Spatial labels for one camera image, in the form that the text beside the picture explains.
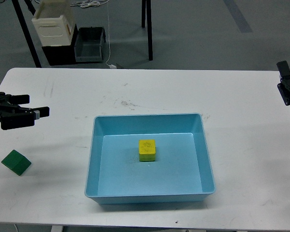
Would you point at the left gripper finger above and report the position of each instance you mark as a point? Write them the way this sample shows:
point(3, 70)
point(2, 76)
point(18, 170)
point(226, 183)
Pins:
point(21, 117)
point(8, 101)

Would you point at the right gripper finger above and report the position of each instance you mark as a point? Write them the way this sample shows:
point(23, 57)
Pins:
point(284, 85)

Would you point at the green block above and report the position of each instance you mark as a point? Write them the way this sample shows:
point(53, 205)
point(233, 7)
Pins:
point(16, 162)

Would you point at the yellow block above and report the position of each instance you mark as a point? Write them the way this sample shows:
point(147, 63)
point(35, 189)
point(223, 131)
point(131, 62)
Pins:
point(147, 150)

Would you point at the light blue plastic box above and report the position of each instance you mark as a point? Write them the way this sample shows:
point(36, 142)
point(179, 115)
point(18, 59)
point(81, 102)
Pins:
point(182, 170)

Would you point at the black crate under cream crate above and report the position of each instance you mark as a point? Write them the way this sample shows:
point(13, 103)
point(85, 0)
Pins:
point(61, 55)

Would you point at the cream plastic crate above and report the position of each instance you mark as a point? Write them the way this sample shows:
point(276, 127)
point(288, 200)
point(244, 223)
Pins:
point(54, 22)

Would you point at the black table leg left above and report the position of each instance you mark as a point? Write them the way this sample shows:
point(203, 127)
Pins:
point(26, 32)

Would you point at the dark grey open bin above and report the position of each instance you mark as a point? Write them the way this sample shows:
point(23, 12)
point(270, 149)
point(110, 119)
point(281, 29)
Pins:
point(89, 45)

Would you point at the white power adapter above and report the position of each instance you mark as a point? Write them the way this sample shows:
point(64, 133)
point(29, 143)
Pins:
point(112, 66)

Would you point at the black table legs centre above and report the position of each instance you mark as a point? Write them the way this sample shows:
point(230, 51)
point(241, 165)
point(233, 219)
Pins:
point(146, 20)

